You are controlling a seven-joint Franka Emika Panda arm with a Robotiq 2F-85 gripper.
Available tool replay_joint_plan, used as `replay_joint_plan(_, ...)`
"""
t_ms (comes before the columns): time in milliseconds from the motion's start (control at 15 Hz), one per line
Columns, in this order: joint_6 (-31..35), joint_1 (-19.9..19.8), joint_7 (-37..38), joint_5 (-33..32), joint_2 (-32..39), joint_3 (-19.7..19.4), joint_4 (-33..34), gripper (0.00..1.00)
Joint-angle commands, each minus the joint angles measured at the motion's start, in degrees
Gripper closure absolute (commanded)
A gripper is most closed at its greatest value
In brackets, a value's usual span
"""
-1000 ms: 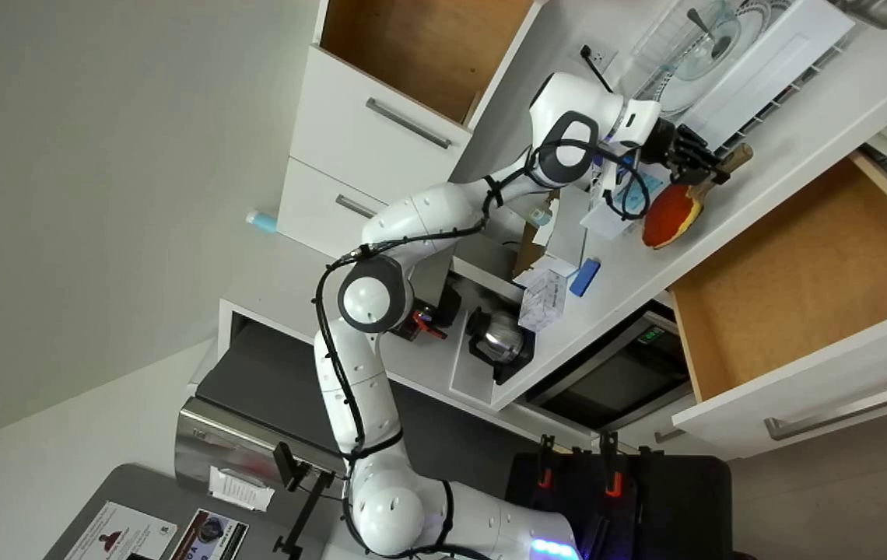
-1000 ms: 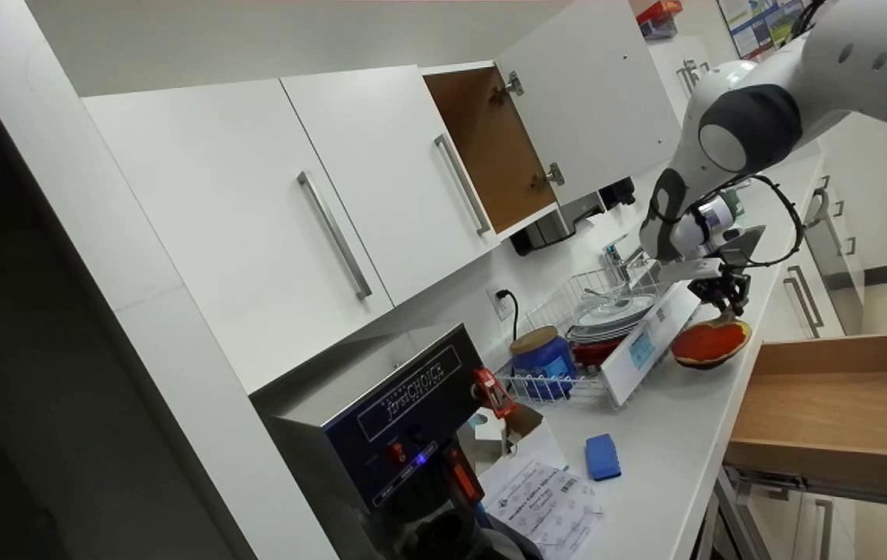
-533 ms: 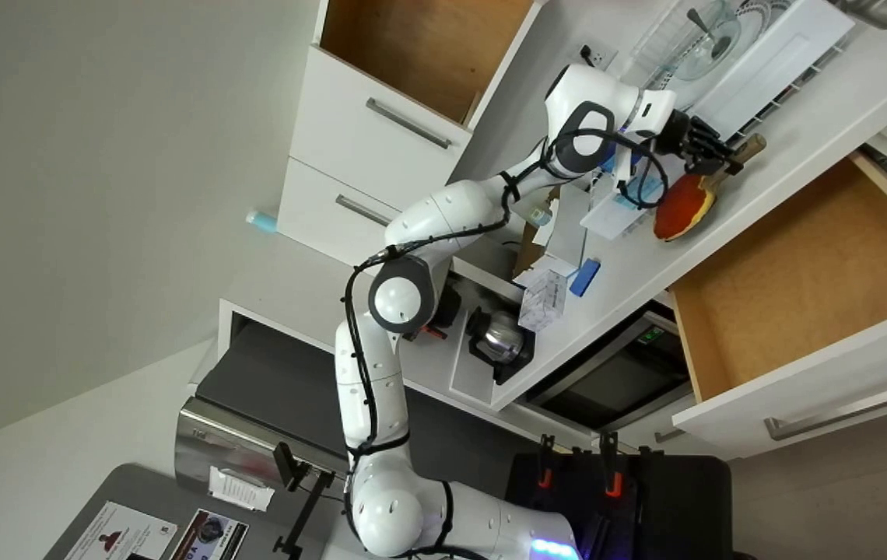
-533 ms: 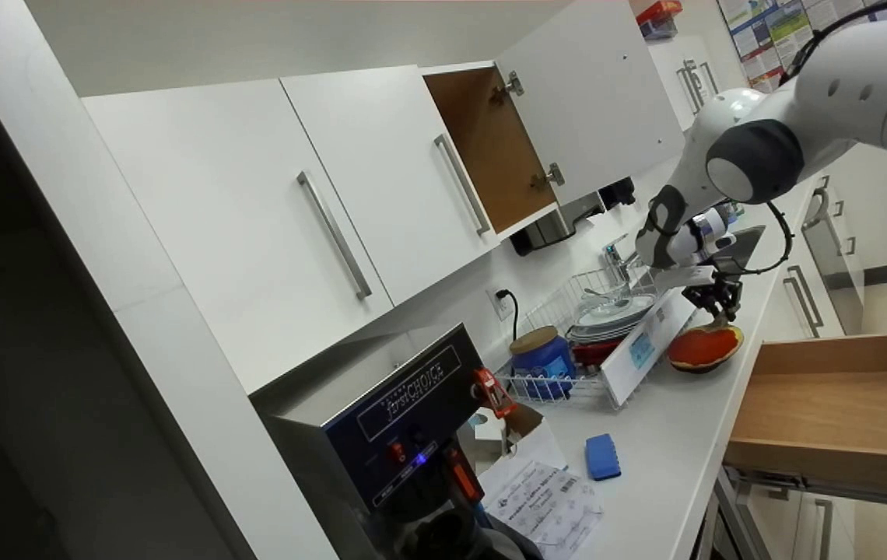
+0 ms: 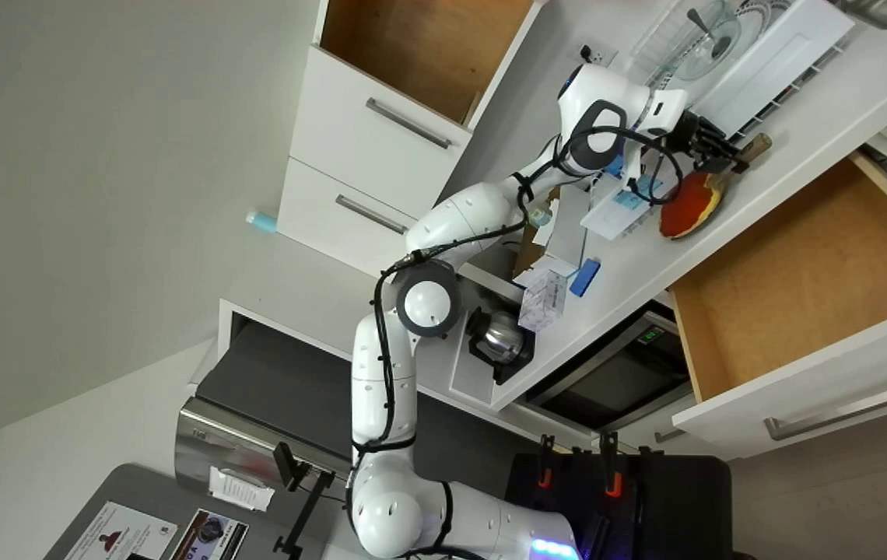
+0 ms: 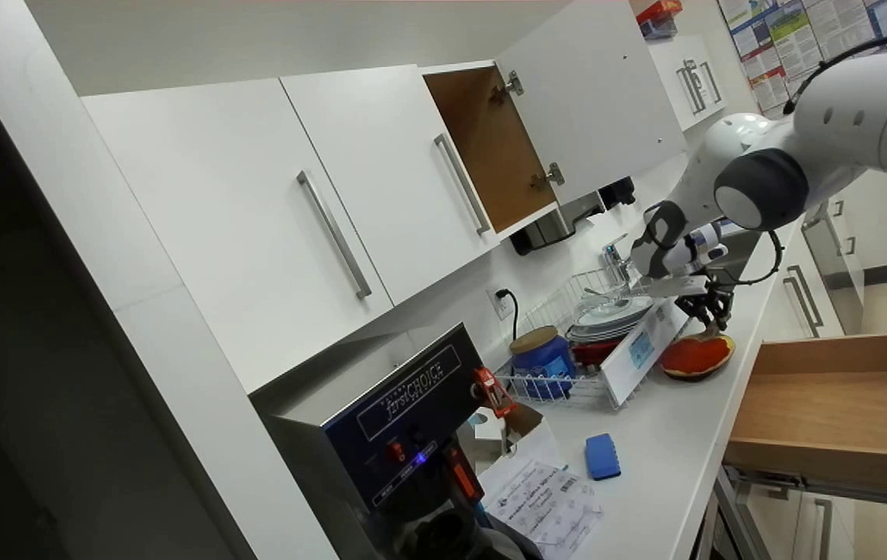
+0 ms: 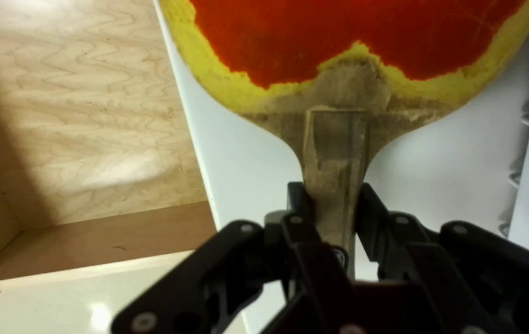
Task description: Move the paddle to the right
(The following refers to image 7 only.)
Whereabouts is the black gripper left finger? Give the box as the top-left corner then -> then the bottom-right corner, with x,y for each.
112,182 -> 353,334

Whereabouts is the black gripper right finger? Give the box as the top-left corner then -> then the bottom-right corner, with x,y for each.
355,182 -> 529,334

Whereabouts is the red table tennis paddle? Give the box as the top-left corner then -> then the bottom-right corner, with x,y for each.
158,0 -> 529,280

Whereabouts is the light wooden drawer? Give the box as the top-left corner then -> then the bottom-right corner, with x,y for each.
0,0 -> 218,288

